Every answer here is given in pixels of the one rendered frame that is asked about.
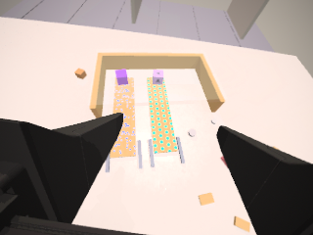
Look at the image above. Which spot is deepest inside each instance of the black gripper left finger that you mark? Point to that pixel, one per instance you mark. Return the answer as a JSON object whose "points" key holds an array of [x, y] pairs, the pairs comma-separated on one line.
{"points": [[62, 163]]}

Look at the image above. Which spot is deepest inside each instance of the small orange cube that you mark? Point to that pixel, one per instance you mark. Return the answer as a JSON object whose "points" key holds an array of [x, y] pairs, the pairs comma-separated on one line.
{"points": [[81, 73]]}

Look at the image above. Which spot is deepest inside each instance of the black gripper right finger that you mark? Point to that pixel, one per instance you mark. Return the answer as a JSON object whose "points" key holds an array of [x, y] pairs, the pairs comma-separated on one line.
{"points": [[276, 188]]}

